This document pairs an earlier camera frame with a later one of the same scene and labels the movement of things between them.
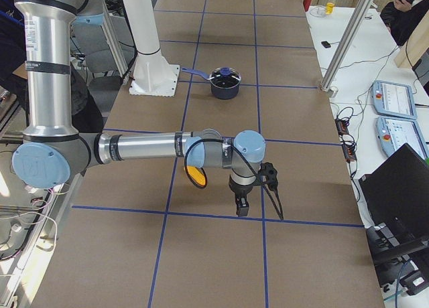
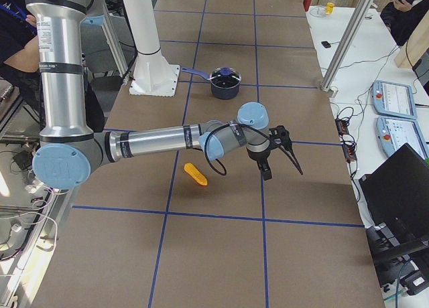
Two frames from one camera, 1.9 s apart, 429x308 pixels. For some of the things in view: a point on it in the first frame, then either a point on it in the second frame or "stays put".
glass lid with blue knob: (225, 76) stays put
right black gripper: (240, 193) to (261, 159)
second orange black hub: (349, 152) stays put
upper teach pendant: (394, 99) stays put
